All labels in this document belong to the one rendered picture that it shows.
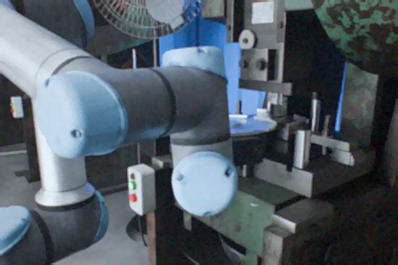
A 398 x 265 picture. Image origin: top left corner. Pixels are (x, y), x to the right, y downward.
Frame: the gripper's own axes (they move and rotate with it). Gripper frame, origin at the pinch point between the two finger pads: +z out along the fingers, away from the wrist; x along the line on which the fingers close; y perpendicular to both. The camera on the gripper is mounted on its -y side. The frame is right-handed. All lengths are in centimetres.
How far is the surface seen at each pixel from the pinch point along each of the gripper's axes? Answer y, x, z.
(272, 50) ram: -16.1, -18.5, 17.4
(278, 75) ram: -18.1, -12.3, 18.0
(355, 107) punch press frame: -43, -3, 28
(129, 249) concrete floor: 36, 73, 90
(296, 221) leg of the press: -16.9, 16.5, -6.6
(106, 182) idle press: 64, 61, 160
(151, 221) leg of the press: 17.0, 33.3, 31.7
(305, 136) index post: -21.8, 1.4, 5.7
